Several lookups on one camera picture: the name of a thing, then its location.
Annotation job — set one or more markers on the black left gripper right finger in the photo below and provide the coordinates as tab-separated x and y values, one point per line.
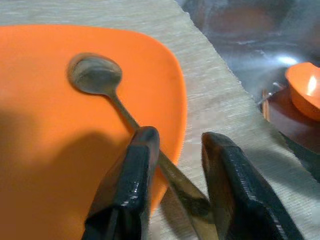
240	195

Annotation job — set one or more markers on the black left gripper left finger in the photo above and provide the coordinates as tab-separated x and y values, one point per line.
125	195

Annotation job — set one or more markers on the wooden chopstick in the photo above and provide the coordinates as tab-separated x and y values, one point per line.
265	107

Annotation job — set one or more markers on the orange plate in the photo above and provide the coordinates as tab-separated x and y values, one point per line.
62	120

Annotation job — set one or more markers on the steel spoon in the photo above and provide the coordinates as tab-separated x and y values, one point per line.
95	73

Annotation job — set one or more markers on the orange bowl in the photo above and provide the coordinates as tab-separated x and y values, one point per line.
305	87

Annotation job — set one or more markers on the beige woven placemat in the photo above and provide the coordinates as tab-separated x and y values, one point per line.
212	87

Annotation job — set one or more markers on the stainless steel sink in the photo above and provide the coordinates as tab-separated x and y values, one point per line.
250	37

